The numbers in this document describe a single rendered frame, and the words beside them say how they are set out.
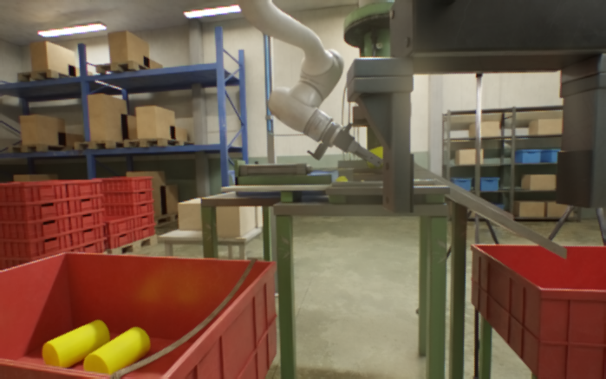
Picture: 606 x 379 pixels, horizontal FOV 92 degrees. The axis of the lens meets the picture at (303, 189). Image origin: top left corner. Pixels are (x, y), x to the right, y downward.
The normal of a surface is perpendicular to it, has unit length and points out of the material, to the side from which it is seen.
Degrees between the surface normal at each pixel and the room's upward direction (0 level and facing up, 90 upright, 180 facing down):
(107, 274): 90
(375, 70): 90
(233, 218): 90
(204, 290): 90
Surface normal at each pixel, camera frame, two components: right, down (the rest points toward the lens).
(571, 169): -1.00, 0.03
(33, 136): -0.18, 0.08
